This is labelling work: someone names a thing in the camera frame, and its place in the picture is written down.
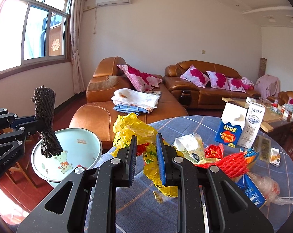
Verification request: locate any pink floral pillow on chaise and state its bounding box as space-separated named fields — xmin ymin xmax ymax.
xmin=117 ymin=65 xmax=162 ymax=92

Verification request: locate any small orange white box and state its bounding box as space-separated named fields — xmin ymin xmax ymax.
xmin=269 ymin=147 xmax=281 ymax=167

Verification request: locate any red foam net sleeve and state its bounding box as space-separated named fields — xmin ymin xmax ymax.
xmin=195 ymin=152 xmax=249 ymax=179

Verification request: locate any upright blue Look carton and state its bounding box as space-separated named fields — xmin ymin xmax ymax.
xmin=214 ymin=103 xmax=248 ymax=148

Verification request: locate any wooden coffee table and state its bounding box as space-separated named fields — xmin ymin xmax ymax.
xmin=222 ymin=97 xmax=293 ymax=134

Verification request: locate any white tissue box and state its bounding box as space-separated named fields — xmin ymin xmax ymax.
xmin=246 ymin=97 xmax=257 ymax=103

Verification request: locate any pink cloth covered appliance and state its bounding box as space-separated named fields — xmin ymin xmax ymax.
xmin=254 ymin=74 xmax=280 ymax=99

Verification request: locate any folded blue striped cloth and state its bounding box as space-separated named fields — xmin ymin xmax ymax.
xmin=113 ymin=104 xmax=150 ymax=115

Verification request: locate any beige curtain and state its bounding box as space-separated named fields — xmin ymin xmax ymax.
xmin=70 ymin=0 xmax=87 ymax=94

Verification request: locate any brown leather armchair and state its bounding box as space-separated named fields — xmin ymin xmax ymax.
xmin=266 ymin=90 xmax=293 ymax=144

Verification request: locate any clear plastic bag red print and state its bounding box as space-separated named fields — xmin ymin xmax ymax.
xmin=247 ymin=173 xmax=293 ymax=206

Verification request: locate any brown leather long sofa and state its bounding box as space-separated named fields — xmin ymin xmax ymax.
xmin=163 ymin=60 xmax=261 ymax=110

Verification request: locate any light blue trash basin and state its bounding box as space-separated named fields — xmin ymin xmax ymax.
xmin=31 ymin=128 xmax=102 ymax=185

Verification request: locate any yellow plastic bag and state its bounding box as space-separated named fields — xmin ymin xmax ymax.
xmin=111 ymin=113 xmax=178 ymax=197

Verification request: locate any window with white frame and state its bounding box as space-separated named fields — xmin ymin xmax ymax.
xmin=0 ymin=0 xmax=72 ymax=75

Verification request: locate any torn blue Look carton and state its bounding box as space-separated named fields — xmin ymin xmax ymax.
xmin=236 ymin=174 xmax=266 ymax=209

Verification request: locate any brown leather chaise sofa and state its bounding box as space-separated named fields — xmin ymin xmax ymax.
xmin=69 ymin=56 xmax=188 ymax=150

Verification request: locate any wooden chair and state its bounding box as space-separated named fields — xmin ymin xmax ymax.
xmin=5 ymin=135 xmax=38 ymax=188

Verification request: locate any black foam net sleeve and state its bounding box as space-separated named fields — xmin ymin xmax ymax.
xmin=31 ymin=85 xmax=63 ymax=158

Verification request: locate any white milk carton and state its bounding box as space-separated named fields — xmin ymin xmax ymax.
xmin=237 ymin=102 xmax=266 ymax=148

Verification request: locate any white yellow bag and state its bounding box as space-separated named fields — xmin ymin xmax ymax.
xmin=173 ymin=134 xmax=205 ymax=164

